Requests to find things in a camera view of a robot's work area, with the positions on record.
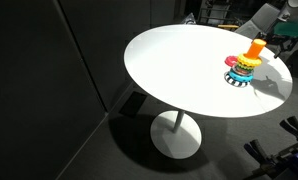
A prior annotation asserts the red toy ring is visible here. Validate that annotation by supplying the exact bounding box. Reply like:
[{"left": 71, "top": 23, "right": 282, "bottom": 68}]
[{"left": 224, "top": 55, "right": 239, "bottom": 67}]

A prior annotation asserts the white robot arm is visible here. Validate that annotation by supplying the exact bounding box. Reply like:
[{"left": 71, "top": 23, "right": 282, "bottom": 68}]
[{"left": 278, "top": 0, "right": 298, "bottom": 23}]

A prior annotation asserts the black floor mat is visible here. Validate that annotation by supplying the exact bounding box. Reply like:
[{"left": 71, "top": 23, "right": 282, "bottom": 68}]
[{"left": 119, "top": 91, "right": 146, "bottom": 118}]

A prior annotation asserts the black white striped base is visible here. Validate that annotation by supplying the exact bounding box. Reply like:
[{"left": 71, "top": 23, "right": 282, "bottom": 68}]
[{"left": 224, "top": 72, "right": 250, "bottom": 88}]

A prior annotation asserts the yellow bar in background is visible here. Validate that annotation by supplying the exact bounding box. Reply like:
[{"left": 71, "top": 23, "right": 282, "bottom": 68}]
[{"left": 217, "top": 24, "right": 239, "bottom": 29}]

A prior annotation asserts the grey chair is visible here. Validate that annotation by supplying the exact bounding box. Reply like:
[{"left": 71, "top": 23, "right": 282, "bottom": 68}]
[{"left": 235, "top": 3, "right": 280, "bottom": 39}]

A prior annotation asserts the black clamp on stand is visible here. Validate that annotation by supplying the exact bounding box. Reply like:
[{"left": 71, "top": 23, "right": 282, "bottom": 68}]
[{"left": 243, "top": 116, "right": 298, "bottom": 180}]

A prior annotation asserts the white round pedestal table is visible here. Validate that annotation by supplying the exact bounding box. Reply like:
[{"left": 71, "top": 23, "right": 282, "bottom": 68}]
[{"left": 124, "top": 24, "right": 293, "bottom": 159}]

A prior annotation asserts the green multicolour toy ring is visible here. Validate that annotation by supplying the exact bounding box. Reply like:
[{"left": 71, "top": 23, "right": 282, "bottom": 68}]
[{"left": 234, "top": 63, "right": 256, "bottom": 75}]

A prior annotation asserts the blue toy ring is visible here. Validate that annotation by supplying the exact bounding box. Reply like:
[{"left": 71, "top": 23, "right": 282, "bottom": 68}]
[{"left": 228, "top": 68, "right": 254, "bottom": 83}]

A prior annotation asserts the yellow toy ring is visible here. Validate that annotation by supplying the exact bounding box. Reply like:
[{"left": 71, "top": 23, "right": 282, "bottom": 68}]
[{"left": 237, "top": 53, "right": 262, "bottom": 68}]

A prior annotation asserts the orange ring holder post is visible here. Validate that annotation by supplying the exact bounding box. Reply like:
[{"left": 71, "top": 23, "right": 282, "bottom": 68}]
[{"left": 245, "top": 39, "right": 267, "bottom": 59}]

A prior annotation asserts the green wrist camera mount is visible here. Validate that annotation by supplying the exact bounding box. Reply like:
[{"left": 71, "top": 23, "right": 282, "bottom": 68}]
[{"left": 274, "top": 22, "right": 298, "bottom": 37}]

